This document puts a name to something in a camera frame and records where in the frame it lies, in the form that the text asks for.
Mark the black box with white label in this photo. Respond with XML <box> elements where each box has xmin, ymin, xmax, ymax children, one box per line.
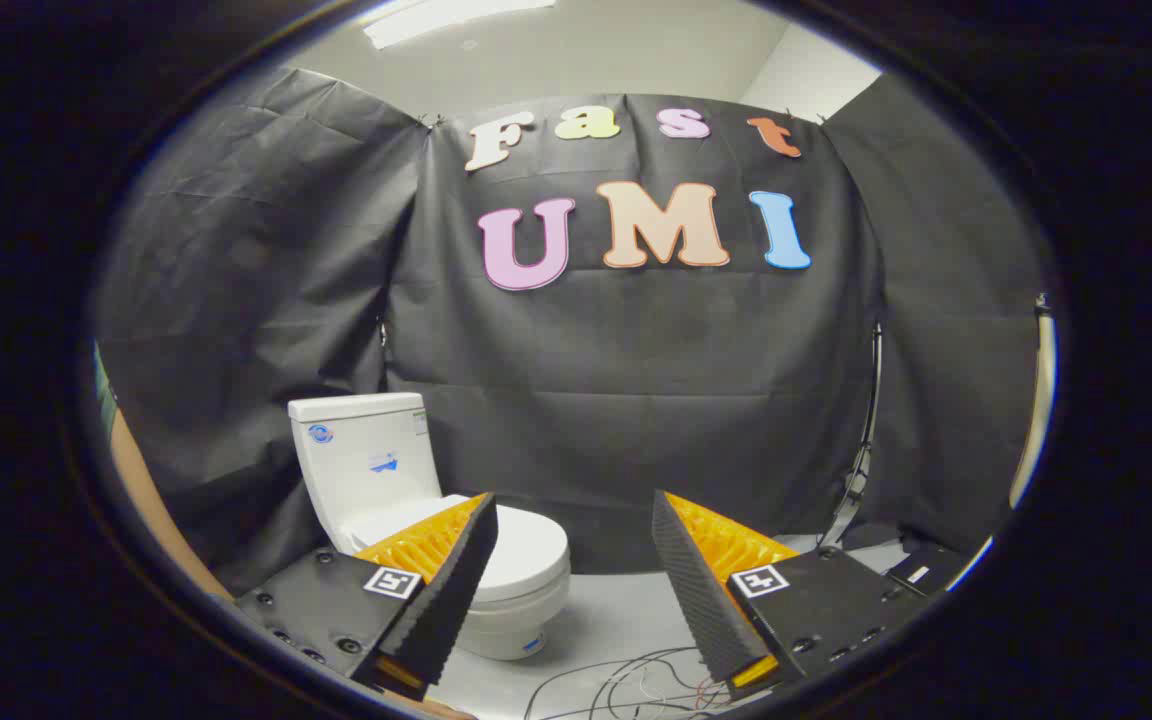
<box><xmin>886</xmin><ymin>545</ymin><xmax>979</xmax><ymax>599</ymax></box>

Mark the white toilet lid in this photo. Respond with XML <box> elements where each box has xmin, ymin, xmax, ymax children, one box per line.
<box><xmin>346</xmin><ymin>494</ymin><xmax>572</xmax><ymax>605</ymax></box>

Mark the brown wooden panel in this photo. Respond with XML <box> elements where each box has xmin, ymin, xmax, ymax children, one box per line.
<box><xmin>108</xmin><ymin>405</ymin><xmax>229</xmax><ymax>603</ymax></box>

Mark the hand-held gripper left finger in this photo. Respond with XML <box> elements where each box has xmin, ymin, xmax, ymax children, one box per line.
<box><xmin>234</xmin><ymin>492</ymin><xmax>499</xmax><ymax>701</ymax></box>

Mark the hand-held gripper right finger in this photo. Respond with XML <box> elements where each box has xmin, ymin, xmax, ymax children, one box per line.
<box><xmin>652</xmin><ymin>490</ymin><xmax>933</xmax><ymax>701</ymax></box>

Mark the tangle of floor cables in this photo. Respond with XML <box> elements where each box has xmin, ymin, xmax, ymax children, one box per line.
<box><xmin>521</xmin><ymin>648</ymin><xmax>737</xmax><ymax>720</ymax></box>

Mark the white toilet with tank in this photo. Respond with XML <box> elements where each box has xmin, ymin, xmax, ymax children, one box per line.
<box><xmin>288</xmin><ymin>392</ymin><xmax>573</xmax><ymax>662</ymax></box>

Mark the white pole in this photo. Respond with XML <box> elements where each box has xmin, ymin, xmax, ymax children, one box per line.
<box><xmin>1008</xmin><ymin>295</ymin><xmax>1058</xmax><ymax>511</ymax></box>

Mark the thin black stand rod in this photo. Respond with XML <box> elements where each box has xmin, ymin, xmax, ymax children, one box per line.
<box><xmin>816</xmin><ymin>320</ymin><xmax>884</xmax><ymax>551</ymax></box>

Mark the black backdrop cloth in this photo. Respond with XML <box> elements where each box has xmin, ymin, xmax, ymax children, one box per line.
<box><xmin>94</xmin><ymin>66</ymin><xmax>1049</xmax><ymax>597</ymax></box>

